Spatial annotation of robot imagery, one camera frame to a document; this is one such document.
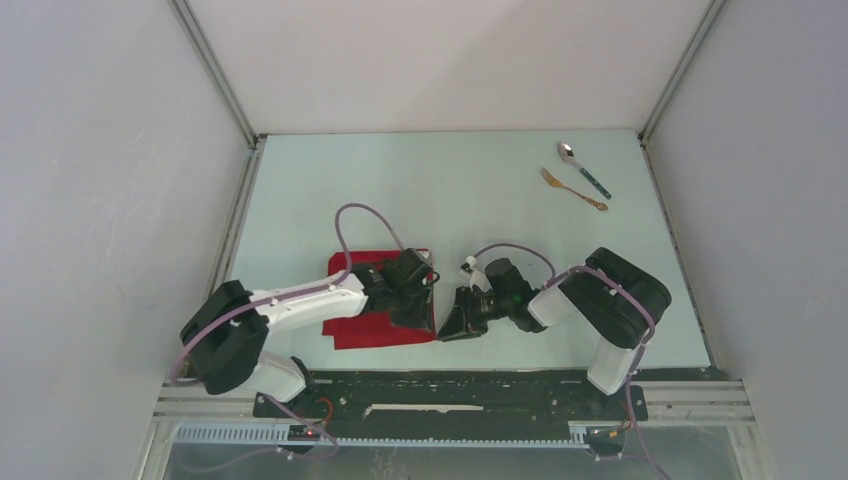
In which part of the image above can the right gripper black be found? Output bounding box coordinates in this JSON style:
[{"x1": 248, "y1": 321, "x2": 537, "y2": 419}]
[{"x1": 437, "y1": 285, "x2": 513, "y2": 341}]

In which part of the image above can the red cloth napkin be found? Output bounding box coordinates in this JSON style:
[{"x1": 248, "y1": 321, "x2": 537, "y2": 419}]
[{"x1": 322, "y1": 250, "x2": 437, "y2": 350}]

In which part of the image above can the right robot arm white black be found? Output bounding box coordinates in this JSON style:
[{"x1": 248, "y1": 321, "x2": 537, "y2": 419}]
[{"x1": 438, "y1": 247, "x2": 672, "y2": 418}]

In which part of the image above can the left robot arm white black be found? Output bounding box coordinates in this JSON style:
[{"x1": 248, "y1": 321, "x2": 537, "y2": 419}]
[{"x1": 180, "y1": 248, "x2": 436, "y2": 417}]

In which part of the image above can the gold fork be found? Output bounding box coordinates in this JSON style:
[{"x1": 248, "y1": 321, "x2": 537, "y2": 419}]
[{"x1": 540, "y1": 168, "x2": 609, "y2": 212}]

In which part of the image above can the left corner aluminium profile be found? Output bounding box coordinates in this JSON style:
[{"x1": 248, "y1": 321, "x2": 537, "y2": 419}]
[{"x1": 167, "y1": 0, "x2": 264, "y2": 294}]

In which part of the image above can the corner aluminium profile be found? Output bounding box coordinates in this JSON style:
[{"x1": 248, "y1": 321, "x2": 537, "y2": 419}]
[
  {"x1": 637, "y1": 0, "x2": 730, "y2": 365},
  {"x1": 167, "y1": 0, "x2": 264, "y2": 294}
]

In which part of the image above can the right corner aluminium profile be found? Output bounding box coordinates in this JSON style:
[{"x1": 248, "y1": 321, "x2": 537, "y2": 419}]
[{"x1": 637, "y1": 0, "x2": 730, "y2": 365}]

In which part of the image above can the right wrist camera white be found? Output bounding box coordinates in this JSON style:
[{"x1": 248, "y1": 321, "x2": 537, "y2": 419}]
[{"x1": 460, "y1": 256, "x2": 491, "y2": 292}]

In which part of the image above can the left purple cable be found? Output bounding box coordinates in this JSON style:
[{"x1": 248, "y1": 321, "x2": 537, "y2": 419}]
[{"x1": 166, "y1": 203, "x2": 409, "y2": 387}]

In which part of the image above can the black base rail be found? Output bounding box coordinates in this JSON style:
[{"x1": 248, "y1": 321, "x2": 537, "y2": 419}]
[{"x1": 287, "y1": 370, "x2": 648, "y2": 442}]

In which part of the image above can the silver spoon blue handle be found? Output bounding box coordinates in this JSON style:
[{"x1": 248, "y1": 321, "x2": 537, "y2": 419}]
[{"x1": 557, "y1": 142, "x2": 612, "y2": 200}]

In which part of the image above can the aluminium frame rail front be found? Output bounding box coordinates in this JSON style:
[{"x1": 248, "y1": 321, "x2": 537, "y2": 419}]
[{"x1": 133, "y1": 381, "x2": 769, "y2": 479}]

